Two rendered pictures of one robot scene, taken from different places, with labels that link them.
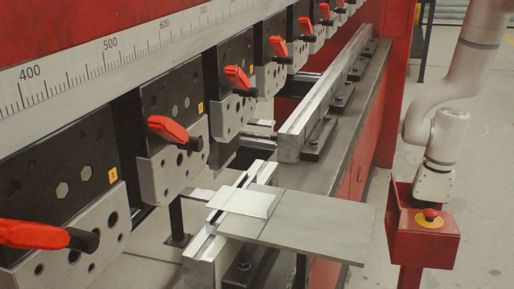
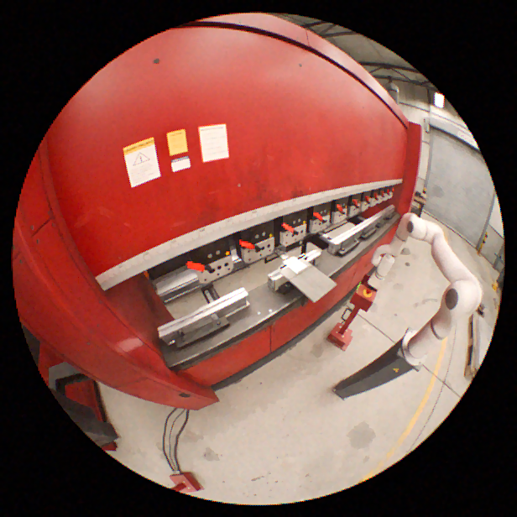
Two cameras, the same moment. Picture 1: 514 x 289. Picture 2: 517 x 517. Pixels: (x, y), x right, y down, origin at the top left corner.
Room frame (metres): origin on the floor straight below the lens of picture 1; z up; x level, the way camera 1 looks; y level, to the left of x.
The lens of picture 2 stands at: (0.06, -0.27, 1.65)
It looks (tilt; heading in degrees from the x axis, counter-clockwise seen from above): 39 degrees down; 37
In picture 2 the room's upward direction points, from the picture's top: 4 degrees counter-clockwise
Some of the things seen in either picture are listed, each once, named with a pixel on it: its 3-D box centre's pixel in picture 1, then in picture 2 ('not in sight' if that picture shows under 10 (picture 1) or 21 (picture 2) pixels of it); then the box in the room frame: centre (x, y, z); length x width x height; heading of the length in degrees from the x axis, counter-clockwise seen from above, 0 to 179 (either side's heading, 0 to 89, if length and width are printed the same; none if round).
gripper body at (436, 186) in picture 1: (433, 179); (376, 279); (1.08, -0.52, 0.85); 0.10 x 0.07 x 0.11; 79
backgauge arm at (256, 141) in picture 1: (198, 140); (309, 232); (1.45, 0.17, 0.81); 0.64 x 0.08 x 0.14; 68
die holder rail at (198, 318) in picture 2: not in sight; (204, 317); (0.24, 0.24, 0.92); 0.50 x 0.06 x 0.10; 158
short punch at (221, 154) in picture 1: (224, 144); (291, 244); (0.75, 0.04, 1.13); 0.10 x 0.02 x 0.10; 158
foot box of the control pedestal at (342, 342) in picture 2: not in sight; (342, 336); (1.03, -0.52, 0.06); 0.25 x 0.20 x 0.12; 79
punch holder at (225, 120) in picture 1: (217, 82); (289, 224); (0.73, 0.04, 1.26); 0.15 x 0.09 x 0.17; 158
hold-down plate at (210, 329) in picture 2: not in sight; (201, 333); (0.17, 0.21, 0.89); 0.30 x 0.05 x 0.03; 158
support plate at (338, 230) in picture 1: (299, 219); (308, 278); (0.70, -0.10, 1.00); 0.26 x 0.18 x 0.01; 68
